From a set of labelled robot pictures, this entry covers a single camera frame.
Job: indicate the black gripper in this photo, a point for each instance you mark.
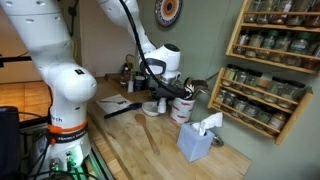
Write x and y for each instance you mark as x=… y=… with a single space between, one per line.
x=161 y=92

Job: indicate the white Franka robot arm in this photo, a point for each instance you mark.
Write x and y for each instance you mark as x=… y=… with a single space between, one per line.
x=66 y=83

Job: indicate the white ceramic bowl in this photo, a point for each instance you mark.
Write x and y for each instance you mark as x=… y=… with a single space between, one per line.
x=149 y=109

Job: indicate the tall salt grinder silver top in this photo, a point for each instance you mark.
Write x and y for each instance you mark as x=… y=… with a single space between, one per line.
x=130 y=85

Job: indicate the white utensil crock orange marks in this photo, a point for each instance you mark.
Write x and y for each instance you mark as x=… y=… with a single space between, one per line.
x=182 y=112

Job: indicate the wooden spoon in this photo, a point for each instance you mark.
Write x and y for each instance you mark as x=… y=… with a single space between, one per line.
x=140 y=119

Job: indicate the blue canister white lid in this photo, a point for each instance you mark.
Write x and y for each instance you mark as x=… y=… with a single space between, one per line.
x=139 y=83

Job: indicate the white slotted spoon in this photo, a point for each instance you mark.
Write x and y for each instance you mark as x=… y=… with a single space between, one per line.
x=190 y=90

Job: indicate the metal serving spoon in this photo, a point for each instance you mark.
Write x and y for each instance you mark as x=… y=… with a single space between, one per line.
x=201 y=85

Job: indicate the white paper napkin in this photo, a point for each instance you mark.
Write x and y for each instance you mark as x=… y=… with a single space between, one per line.
x=110 y=108

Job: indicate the blue tissue box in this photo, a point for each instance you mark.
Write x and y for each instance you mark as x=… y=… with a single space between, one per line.
x=193 y=145

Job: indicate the glass spice jar black lid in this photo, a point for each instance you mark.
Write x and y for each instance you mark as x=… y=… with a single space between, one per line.
x=240 y=80
x=277 y=122
x=292 y=95
x=240 y=105
x=275 y=89
x=229 y=75
x=252 y=82
x=252 y=109
x=220 y=96
x=263 y=116
x=229 y=100

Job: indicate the small metal dish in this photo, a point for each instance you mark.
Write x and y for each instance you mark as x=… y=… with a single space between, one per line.
x=217 y=141

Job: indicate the large wooden spice rack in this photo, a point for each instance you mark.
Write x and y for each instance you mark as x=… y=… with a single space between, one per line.
x=233 y=40

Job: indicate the glass spice jar green lid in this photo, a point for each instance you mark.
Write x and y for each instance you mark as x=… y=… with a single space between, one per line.
x=269 y=45
x=299 y=48

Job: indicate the small wooden spice rack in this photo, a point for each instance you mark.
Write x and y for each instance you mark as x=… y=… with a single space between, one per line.
x=296 y=113

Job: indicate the black box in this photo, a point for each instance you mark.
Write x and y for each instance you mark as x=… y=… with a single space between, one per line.
x=8 y=140

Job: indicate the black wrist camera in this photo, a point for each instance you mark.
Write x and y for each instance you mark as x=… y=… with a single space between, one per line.
x=178 y=93

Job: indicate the black camera stand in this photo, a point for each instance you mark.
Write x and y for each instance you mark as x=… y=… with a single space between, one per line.
x=15 y=59

